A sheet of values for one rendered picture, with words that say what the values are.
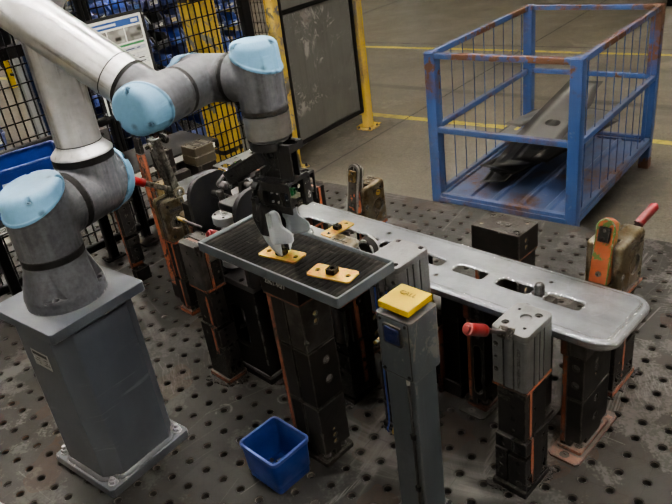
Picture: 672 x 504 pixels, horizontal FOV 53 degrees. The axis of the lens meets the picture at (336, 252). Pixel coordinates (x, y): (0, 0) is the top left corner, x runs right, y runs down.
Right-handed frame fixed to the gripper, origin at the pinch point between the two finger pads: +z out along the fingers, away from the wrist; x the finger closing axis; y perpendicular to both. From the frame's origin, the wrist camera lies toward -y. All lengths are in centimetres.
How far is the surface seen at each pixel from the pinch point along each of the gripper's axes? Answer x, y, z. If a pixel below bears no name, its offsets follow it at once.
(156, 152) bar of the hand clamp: 28, -64, 0
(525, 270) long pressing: 36, 31, 18
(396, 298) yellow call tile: -4.2, 25.8, 2.0
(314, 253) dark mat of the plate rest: 2.7, 5.2, 2.0
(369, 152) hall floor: 310, -190, 118
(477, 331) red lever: -2.2, 37.9, 5.8
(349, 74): 342, -223, 71
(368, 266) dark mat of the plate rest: 2.4, 16.5, 2.0
